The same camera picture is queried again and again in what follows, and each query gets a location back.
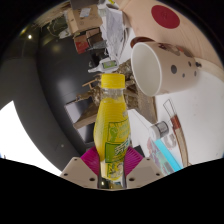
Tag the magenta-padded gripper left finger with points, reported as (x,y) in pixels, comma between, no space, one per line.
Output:
(78,171)

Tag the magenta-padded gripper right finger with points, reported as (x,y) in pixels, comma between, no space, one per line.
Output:
(145,171)

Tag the yellow drink bottle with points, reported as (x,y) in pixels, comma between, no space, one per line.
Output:
(111,133)

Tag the small jar silver lid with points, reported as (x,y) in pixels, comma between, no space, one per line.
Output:
(159,130)

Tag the long ceiling light strip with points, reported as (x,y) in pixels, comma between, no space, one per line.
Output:
(20,140)

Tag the white spray bottle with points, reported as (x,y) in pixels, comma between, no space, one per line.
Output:
(106,65)

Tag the red box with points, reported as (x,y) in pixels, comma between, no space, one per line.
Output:
(81,45)

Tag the round ceiling spotlight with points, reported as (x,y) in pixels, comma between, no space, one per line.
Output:
(29,36)

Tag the newspaper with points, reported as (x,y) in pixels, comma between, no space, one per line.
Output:
(115,30)

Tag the cardboard box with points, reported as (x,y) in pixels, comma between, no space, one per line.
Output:
(83,20)

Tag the flat round red coaster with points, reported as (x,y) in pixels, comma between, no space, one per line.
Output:
(165,16)

